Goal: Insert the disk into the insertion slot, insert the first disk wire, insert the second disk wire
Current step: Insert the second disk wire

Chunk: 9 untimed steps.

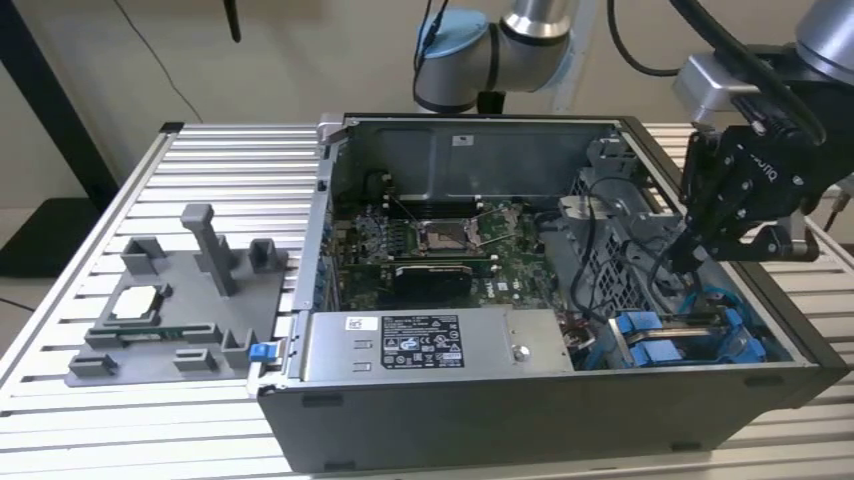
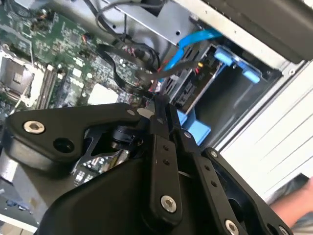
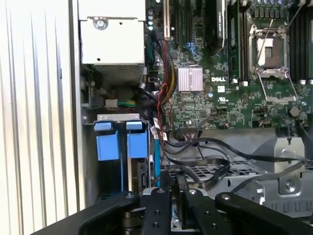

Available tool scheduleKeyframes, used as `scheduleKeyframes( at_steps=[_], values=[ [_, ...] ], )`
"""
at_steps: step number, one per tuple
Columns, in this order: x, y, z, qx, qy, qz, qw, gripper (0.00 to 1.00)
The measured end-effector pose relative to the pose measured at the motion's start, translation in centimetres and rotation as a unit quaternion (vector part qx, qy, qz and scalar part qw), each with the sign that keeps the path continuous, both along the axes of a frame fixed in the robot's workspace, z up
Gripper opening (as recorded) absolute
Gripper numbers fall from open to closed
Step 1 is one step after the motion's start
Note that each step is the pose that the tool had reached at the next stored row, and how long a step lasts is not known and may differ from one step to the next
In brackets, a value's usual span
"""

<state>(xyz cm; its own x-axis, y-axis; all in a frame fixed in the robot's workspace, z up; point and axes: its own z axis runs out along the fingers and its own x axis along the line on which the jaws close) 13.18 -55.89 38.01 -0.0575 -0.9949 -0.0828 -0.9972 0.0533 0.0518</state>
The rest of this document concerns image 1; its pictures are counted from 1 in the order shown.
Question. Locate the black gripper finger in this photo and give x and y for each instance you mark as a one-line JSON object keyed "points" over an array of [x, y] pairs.
{"points": [[719, 235], [695, 200]]}

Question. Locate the hard disk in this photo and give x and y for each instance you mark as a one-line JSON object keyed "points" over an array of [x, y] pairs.
{"points": [[656, 352], [674, 325]]}

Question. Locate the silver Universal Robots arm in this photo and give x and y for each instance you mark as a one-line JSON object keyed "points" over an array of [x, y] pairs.
{"points": [[460, 75]]}

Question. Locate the grey disk bay cage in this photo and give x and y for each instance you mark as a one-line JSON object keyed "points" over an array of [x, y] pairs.
{"points": [[620, 260]]}

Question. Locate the metal locking lever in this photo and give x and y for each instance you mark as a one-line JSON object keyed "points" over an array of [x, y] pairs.
{"points": [[499, 237]]}

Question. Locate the green motherboard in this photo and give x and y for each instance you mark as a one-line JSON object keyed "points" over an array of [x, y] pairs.
{"points": [[520, 280]]}

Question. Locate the silver power supply unit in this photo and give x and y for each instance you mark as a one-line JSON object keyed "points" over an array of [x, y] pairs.
{"points": [[533, 330]]}

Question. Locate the CPU socket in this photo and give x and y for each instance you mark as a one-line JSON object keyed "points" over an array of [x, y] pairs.
{"points": [[447, 237]]}

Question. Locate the black RAM slots bank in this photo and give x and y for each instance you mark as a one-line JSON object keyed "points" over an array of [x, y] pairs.
{"points": [[433, 202]]}

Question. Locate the black graphics card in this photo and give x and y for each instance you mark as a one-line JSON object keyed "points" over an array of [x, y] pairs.
{"points": [[429, 282]]}

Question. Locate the black open PC case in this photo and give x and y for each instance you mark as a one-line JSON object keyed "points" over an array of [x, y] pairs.
{"points": [[467, 425]]}

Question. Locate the blue case latch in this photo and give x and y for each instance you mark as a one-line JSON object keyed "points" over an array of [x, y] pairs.
{"points": [[261, 352]]}

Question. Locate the grey parts rack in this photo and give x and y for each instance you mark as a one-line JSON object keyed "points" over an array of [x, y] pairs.
{"points": [[193, 305]]}

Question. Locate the black hanging antenna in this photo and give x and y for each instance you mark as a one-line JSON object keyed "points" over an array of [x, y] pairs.
{"points": [[231, 20]]}

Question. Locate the green RAM stick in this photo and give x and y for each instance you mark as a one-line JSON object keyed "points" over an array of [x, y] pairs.
{"points": [[169, 332]]}

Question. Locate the silver CPU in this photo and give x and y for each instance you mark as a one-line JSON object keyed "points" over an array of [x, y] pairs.
{"points": [[136, 303]]}

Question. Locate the black monitor stand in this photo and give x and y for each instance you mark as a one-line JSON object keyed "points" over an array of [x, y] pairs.
{"points": [[40, 235]]}

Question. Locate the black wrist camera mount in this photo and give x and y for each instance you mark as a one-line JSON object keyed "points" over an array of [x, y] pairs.
{"points": [[767, 245]]}

